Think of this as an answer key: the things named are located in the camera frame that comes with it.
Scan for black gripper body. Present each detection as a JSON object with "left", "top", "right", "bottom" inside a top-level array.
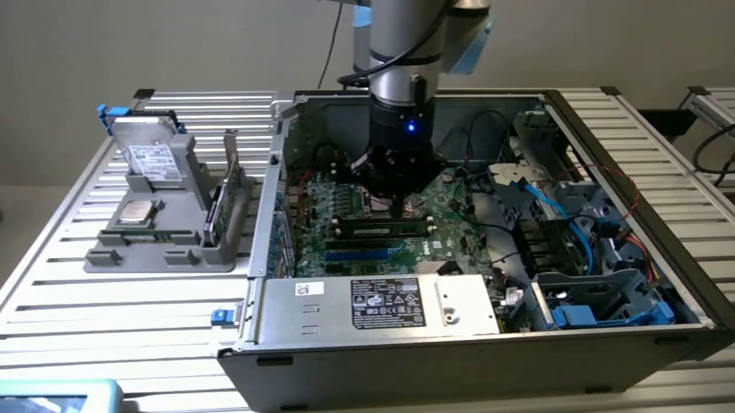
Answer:
[{"left": 348, "top": 96, "right": 448, "bottom": 200}]

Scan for green RAM stick black label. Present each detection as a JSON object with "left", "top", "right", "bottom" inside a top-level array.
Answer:
[{"left": 335, "top": 216, "right": 436, "bottom": 238}]

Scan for black RAM slot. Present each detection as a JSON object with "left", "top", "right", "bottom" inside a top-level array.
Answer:
[{"left": 324, "top": 238, "right": 429, "bottom": 251}]

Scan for green motherboard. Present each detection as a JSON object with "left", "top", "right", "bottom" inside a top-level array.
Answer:
[{"left": 291, "top": 165, "right": 496, "bottom": 277}]

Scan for silver chipset heat sink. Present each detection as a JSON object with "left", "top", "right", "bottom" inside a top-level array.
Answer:
[{"left": 413, "top": 261, "right": 456, "bottom": 277}]

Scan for silver power supply unit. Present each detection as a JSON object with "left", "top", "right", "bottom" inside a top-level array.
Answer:
[{"left": 251, "top": 274, "right": 501, "bottom": 346}]

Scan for open grey PC case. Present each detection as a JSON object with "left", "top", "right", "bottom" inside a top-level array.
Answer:
[{"left": 214, "top": 88, "right": 729, "bottom": 413}]

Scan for grey disk bay blue clips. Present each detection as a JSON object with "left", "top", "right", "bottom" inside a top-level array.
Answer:
[{"left": 531, "top": 256, "right": 673, "bottom": 332}]

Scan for blue case latch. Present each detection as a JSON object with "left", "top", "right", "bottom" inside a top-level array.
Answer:
[{"left": 209, "top": 304, "right": 244, "bottom": 331}]

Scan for grey parts rack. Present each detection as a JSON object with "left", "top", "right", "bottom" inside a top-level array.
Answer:
[{"left": 82, "top": 132, "right": 260, "bottom": 274}]

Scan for silver hard disk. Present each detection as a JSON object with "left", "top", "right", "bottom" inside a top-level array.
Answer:
[{"left": 110, "top": 112, "right": 185, "bottom": 185}]

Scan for silver CPU chip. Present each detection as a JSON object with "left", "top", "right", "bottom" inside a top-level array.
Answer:
[{"left": 116, "top": 199, "right": 157, "bottom": 225}]

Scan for teal box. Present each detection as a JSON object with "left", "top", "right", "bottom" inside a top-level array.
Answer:
[{"left": 0, "top": 378, "right": 125, "bottom": 413}]

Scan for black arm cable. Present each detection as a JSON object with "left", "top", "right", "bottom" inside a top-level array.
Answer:
[{"left": 317, "top": 0, "right": 347, "bottom": 89}]

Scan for graphics card with metal bracket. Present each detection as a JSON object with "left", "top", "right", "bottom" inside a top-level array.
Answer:
[{"left": 201, "top": 127, "right": 247, "bottom": 250}]

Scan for blue SATA wire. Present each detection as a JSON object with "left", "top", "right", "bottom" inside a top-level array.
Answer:
[{"left": 515, "top": 179, "right": 623, "bottom": 279}]

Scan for red wire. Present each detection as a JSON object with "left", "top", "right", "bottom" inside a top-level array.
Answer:
[{"left": 549, "top": 162, "right": 648, "bottom": 225}]

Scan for blue disk rail clip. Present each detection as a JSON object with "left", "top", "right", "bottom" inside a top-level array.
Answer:
[{"left": 93, "top": 102, "right": 128, "bottom": 139}]

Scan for black looped cable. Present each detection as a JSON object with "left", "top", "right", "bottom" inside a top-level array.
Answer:
[{"left": 692, "top": 123, "right": 735, "bottom": 187}]

